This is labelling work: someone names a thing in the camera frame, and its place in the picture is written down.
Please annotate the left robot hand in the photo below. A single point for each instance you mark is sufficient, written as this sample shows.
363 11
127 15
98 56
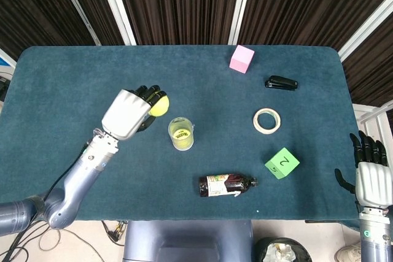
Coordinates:
126 114

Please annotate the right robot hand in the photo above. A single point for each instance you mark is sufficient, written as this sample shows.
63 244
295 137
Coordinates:
374 185

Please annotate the yellow tennis ball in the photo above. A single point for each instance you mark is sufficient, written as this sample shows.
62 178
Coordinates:
161 109
180 134

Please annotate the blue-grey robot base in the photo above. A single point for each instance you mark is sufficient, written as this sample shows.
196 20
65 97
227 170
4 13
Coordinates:
184 240

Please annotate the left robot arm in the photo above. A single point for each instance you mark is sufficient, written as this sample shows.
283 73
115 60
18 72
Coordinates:
83 173

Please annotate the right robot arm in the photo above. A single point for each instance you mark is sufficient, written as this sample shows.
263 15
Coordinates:
376 240

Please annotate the clear plastic cup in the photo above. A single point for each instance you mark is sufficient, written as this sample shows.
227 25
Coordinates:
191 143

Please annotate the white metal rack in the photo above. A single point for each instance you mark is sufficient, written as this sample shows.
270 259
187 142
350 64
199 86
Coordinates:
373 117

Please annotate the white sneaker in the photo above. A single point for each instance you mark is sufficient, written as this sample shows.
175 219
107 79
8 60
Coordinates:
348 252

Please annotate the blue felt tablecloth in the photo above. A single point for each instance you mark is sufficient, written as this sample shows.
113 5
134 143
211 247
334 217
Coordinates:
199 59

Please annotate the green numbered foam cube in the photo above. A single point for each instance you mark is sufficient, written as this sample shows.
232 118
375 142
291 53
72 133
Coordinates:
282 164

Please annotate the crumpled white waste paper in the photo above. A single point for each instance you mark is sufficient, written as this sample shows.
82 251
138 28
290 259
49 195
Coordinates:
281 252

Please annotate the beige masking tape roll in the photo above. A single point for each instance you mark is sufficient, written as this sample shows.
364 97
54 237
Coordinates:
266 132

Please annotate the black power plug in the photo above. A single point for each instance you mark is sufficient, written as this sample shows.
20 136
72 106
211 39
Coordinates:
114 237

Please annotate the black device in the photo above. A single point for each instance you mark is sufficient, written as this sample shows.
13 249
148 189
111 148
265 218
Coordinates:
3 85

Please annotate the pink foam cube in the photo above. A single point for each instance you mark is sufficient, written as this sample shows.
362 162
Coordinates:
241 59

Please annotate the dark brown labelled bottle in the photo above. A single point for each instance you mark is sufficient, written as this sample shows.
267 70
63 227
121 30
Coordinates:
236 183

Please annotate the blue and white box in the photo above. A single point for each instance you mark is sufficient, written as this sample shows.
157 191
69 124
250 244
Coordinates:
6 62

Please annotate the black trash bin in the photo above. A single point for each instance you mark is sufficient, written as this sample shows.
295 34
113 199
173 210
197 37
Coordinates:
259 249

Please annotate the black stapler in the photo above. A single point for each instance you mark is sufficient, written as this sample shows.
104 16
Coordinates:
281 83

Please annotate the white partition post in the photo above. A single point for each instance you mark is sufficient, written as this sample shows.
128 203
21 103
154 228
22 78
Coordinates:
76 5
116 5
365 29
242 4

